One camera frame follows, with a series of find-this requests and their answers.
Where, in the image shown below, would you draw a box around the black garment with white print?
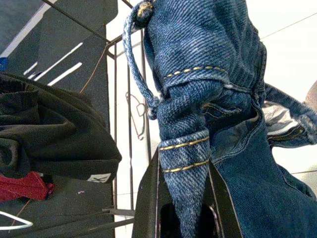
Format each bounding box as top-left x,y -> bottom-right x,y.
0,71 -> 122,184

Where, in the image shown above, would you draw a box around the red garment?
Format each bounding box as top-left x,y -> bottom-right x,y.
0,171 -> 55,202

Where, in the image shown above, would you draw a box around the black metal clothes rack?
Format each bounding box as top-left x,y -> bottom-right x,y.
42,0 -> 152,233

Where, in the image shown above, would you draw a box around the white plastic hanger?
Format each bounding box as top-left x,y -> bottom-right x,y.
0,210 -> 34,229

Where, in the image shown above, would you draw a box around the blue denim jeans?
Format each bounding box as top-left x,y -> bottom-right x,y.
122,0 -> 317,238

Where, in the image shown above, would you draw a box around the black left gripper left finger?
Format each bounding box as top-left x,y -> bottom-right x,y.
131,148 -> 183,238

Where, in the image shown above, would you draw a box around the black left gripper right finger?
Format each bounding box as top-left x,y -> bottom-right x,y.
195,161 -> 244,238

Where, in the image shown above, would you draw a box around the thin wire hanger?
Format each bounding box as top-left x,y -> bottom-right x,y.
125,91 -> 147,141

